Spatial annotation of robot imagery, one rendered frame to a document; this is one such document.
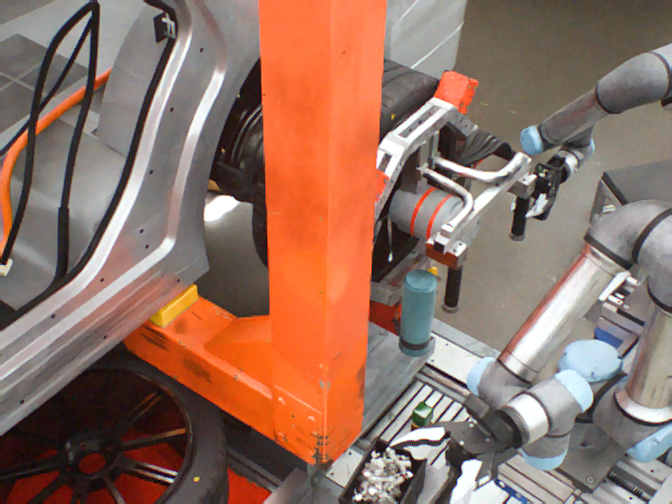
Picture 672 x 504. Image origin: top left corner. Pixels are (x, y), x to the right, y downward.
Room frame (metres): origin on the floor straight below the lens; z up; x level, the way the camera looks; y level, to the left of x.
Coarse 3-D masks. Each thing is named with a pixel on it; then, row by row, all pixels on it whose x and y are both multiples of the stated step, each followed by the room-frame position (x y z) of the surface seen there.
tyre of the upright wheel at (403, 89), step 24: (384, 72) 2.24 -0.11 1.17; (408, 72) 2.26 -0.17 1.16; (384, 96) 2.12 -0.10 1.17; (408, 96) 2.15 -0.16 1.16; (432, 96) 2.25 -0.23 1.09; (384, 120) 2.07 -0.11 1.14; (264, 168) 2.02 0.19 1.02; (264, 192) 1.99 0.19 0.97; (264, 216) 1.97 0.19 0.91; (264, 240) 1.97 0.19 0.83; (264, 264) 2.01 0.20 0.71
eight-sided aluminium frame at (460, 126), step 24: (408, 120) 2.10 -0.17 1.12; (432, 120) 2.10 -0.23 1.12; (456, 120) 2.19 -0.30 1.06; (384, 144) 2.01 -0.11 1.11; (408, 144) 2.00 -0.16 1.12; (456, 144) 2.30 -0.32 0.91; (384, 168) 2.00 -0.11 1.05; (384, 192) 1.93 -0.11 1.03; (408, 264) 2.13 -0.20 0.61; (432, 264) 2.15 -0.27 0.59; (384, 288) 1.97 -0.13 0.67
